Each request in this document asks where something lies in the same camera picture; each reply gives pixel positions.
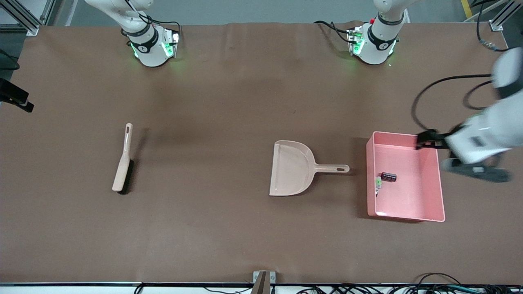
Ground white table edge rail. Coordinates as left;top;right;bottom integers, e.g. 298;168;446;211
0;282;523;294

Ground brown table mat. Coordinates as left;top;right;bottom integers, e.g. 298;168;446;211
0;21;523;284

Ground beige plastic dustpan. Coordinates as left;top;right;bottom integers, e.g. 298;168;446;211
268;140;350;197

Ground aluminium frame profile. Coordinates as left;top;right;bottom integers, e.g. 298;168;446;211
488;0;523;31
0;0;56;36

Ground grey metal bracket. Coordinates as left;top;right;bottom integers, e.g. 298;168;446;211
253;270;277;294

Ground thin black cable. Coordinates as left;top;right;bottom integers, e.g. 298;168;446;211
202;285;254;294

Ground brown camera mount post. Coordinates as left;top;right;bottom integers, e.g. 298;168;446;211
251;272;270;294

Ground black hanging cable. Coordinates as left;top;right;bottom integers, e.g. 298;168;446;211
476;0;510;52

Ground black base cable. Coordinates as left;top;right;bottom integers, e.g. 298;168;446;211
314;20;354;43
125;0;182;43

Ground black looped cable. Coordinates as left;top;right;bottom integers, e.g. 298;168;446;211
415;272;462;287

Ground pink plastic bin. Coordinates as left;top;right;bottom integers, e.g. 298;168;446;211
366;131;446;223

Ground beige hand brush black bristles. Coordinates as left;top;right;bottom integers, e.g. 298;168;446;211
112;123;134;194

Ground teal cable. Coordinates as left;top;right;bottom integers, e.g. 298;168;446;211
443;285;491;293

